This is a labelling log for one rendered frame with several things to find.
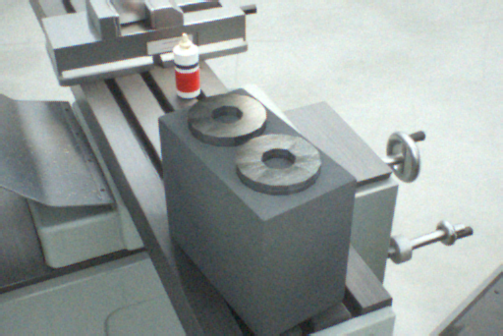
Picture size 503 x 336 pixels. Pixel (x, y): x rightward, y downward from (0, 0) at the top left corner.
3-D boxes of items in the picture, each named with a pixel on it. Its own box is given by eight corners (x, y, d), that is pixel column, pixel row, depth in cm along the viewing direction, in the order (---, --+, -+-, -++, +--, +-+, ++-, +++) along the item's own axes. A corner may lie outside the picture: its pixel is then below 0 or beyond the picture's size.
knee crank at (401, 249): (461, 225, 164) (466, 205, 160) (478, 243, 159) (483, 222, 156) (377, 253, 157) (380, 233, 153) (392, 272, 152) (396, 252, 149)
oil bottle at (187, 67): (195, 84, 126) (192, 26, 119) (203, 95, 123) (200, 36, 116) (173, 89, 125) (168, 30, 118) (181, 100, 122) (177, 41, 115)
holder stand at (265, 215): (244, 200, 101) (243, 76, 89) (345, 300, 87) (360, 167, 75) (167, 234, 96) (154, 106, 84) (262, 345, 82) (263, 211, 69)
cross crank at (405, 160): (402, 158, 168) (408, 116, 161) (431, 188, 160) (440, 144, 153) (341, 176, 163) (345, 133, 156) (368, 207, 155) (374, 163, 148)
